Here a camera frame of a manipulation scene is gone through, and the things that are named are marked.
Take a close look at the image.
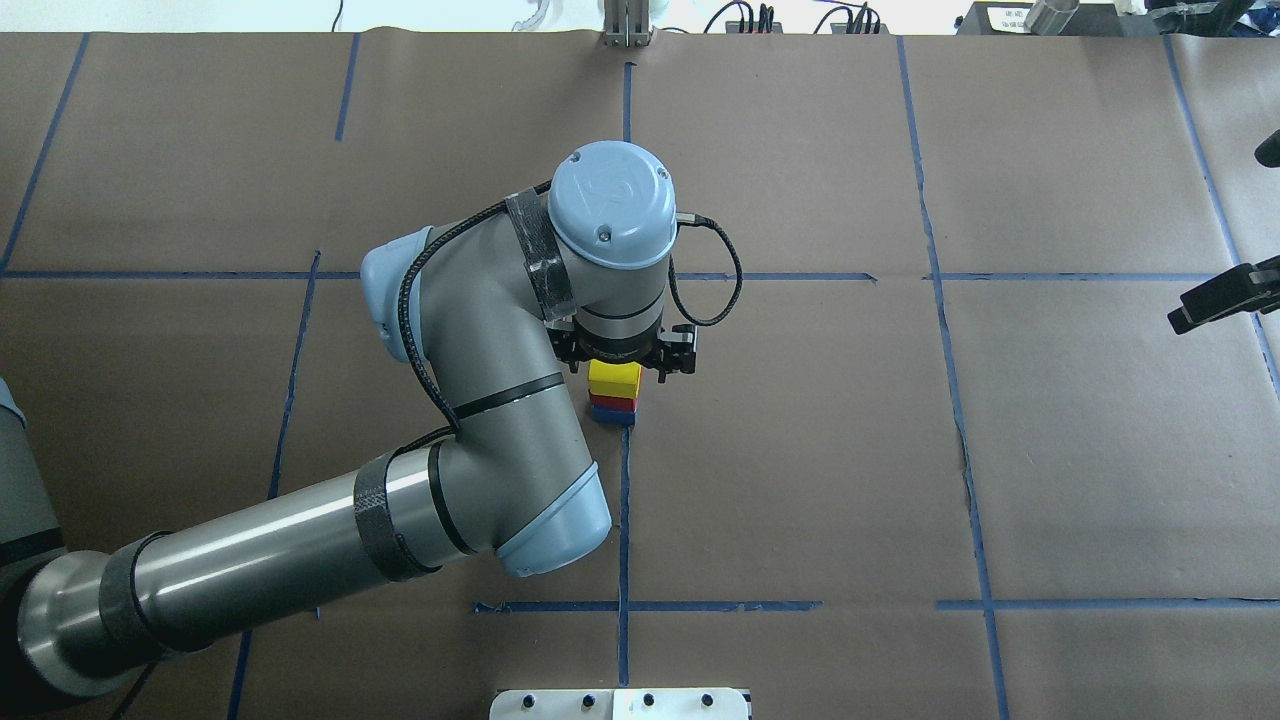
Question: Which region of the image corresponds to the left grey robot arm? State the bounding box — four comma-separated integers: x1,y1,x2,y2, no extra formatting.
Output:
3,140,700,717

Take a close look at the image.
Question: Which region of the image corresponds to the yellow wooden block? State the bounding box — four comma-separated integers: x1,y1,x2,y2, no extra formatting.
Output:
588,359,643,400

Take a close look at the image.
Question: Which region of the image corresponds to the blue wooden block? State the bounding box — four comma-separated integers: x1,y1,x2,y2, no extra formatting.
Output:
589,405,637,427

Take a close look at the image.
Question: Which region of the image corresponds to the red wooden block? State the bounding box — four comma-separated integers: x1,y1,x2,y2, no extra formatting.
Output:
589,393,637,414

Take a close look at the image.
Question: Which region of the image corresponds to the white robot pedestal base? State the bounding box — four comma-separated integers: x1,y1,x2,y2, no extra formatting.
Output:
488,687,754,719

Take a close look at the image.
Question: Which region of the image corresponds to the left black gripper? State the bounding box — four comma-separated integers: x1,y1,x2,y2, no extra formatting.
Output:
550,322,698,383

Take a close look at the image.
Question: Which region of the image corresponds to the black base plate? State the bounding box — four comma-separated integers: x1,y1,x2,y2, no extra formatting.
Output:
955,1,1124,37

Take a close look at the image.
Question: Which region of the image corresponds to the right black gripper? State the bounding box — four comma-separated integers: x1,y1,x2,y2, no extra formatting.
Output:
1167,255,1279,334

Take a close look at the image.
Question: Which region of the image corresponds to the metal cylinder weight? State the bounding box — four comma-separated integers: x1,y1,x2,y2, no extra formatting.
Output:
1023,0,1080,37

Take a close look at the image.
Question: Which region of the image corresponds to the black power strip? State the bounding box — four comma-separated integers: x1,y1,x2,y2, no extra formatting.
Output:
704,1,776,35

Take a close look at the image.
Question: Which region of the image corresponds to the aluminium frame post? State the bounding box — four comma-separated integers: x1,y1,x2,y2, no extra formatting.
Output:
602,0,654,47

